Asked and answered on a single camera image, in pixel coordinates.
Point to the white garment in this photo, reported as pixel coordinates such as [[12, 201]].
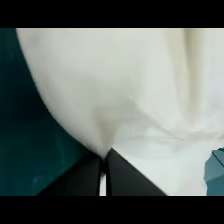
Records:
[[110, 83]]

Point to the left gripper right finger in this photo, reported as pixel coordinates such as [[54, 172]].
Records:
[[130, 180]]

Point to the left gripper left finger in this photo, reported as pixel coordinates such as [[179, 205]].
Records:
[[81, 180]]

